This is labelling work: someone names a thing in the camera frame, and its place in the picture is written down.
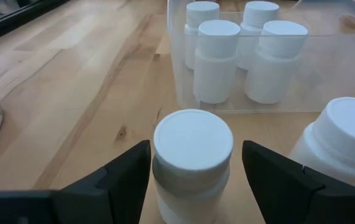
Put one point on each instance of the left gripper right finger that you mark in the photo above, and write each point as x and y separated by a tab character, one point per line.
286	196

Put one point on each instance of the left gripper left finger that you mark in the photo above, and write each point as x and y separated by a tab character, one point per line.
115	196

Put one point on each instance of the white plastic pill bottle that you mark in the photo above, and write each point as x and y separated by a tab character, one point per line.
216	62
202	15
192	140
345	133
276	62
259	15

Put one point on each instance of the clear plastic basket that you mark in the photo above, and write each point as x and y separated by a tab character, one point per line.
335	77

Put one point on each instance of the black table frame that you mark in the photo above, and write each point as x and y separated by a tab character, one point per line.
9	25

